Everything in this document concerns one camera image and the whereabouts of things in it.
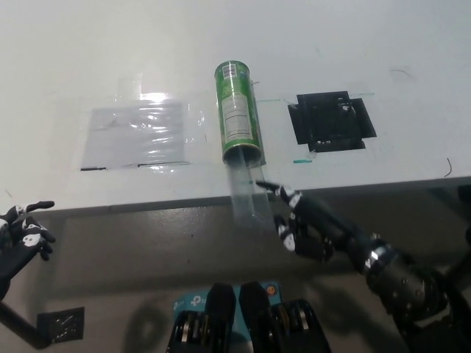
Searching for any black floor tape patch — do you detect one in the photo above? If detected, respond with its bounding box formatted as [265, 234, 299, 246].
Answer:
[36, 307, 85, 345]

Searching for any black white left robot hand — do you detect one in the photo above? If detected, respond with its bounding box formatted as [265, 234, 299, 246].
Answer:
[0, 200, 57, 301]

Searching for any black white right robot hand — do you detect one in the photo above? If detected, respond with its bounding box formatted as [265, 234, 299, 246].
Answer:
[255, 179, 373, 275]

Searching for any green chips can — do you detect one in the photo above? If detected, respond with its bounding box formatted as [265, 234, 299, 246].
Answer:
[213, 60, 268, 168]

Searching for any clear plastic sheet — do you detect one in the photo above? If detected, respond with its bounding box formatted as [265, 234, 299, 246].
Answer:
[79, 101, 192, 171]

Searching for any black tape square patch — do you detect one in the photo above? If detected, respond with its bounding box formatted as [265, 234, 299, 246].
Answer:
[287, 89, 378, 154]

